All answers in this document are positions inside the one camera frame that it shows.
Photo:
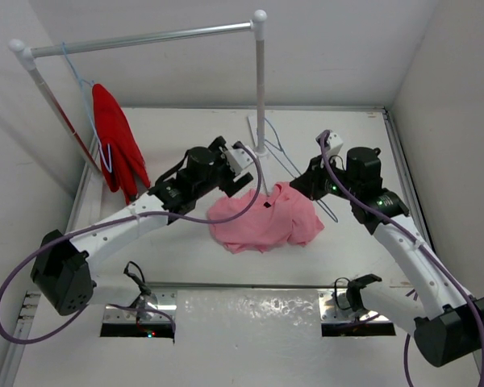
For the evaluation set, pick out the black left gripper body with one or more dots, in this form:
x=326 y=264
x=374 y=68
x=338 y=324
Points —
x=220 y=173

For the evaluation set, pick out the pink t shirt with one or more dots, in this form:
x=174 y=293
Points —
x=283 y=217

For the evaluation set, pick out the light blue wire hanger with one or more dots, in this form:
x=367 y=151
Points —
x=277 y=151

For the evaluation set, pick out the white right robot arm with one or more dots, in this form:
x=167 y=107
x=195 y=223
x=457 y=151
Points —
x=447 y=322

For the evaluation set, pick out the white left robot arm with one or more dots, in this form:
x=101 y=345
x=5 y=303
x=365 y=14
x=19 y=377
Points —
x=66 y=271

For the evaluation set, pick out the red t shirt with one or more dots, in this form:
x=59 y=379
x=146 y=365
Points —
x=122 y=162

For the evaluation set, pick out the light blue hanger with shirt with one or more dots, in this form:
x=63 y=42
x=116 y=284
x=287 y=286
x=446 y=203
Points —
x=86 y=87

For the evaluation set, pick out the white clothes rack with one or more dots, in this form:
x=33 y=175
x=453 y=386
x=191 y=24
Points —
x=26 y=56

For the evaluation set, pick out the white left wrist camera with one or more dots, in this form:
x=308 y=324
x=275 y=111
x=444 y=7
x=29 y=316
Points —
x=239 y=158

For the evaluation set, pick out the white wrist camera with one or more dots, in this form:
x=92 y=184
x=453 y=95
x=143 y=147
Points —
x=332 y=143
x=239 y=158

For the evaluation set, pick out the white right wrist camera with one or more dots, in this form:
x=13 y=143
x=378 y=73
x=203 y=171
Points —
x=332 y=143

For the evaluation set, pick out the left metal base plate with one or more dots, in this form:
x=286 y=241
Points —
x=157 y=308

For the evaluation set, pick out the metal base plate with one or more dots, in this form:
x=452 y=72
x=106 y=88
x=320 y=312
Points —
x=157 y=308
x=332 y=310

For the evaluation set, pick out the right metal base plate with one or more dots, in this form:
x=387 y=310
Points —
x=332 y=310

